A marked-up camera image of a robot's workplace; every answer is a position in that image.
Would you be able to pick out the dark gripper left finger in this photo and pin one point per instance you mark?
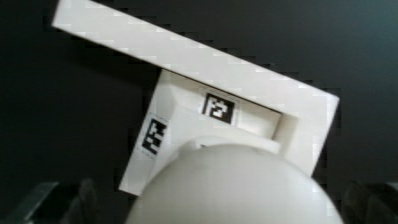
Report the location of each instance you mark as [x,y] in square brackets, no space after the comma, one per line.
[61,203]

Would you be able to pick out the white lamp bulb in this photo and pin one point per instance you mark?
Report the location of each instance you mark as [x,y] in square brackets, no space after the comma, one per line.
[224,183]

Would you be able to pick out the white lamp base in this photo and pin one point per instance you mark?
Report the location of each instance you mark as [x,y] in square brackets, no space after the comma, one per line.
[198,117]

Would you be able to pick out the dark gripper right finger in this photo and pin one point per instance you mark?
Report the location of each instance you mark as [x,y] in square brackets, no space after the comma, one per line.
[370,203]

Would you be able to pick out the white right fence rail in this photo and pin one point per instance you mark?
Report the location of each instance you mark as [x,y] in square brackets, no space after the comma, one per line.
[150,43]

